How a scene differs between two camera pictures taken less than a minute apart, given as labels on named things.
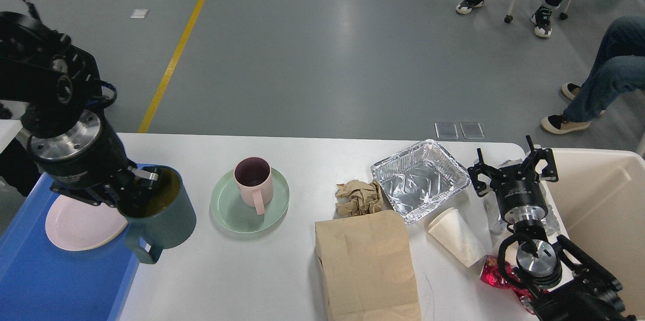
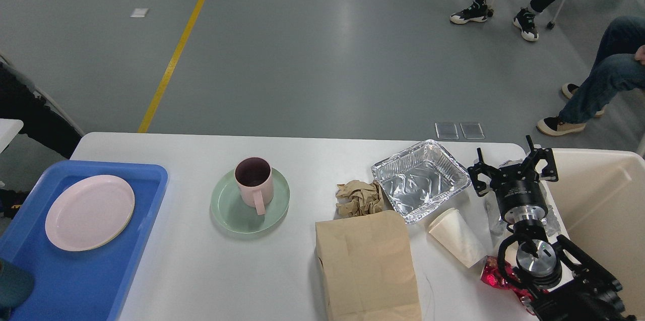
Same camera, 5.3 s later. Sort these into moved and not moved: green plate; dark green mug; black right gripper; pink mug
Moved: dark green mug
Not moved: black right gripper; green plate; pink mug
